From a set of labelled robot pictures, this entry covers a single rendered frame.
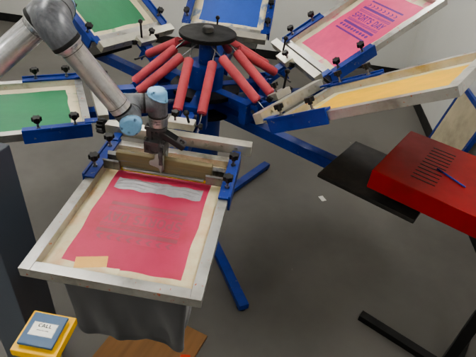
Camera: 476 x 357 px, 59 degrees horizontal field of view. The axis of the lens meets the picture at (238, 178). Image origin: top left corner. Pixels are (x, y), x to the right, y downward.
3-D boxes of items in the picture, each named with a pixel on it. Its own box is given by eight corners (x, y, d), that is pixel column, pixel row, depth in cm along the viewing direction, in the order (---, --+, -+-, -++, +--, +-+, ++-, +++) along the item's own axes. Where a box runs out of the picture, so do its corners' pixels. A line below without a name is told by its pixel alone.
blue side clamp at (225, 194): (229, 210, 169) (230, 197, 165) (217, 208, 169) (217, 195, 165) (239, 168, 193) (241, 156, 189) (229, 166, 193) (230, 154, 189)
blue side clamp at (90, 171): (95, 188, 172) (93, 174, 168) (83, 186, 172) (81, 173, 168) (122, 149, 196) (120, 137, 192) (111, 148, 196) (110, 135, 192)
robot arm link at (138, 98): (113, 103, 147) (145, 103, 150) (114, 88, 156) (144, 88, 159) (115, 122, 152) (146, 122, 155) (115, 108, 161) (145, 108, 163)
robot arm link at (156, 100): (144, 84, 158) (167, 84, 159) (145, 110, 164) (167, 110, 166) (144, 93, 151) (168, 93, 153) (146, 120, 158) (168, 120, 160)
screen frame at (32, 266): (200, 308, 130) (201, 300, 127) (20, 275, 133) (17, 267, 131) (237, 165, 192) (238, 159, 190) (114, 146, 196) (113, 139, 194)
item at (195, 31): (221, 239, 287) (240, 43, 206) (163, 229, 289) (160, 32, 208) (230, 202, 319) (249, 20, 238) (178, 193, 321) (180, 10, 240)
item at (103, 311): (184, 355, 163) (186, 282, 137) (72, 333, 165) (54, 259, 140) (186, 348, 165) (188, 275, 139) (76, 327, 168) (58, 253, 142)
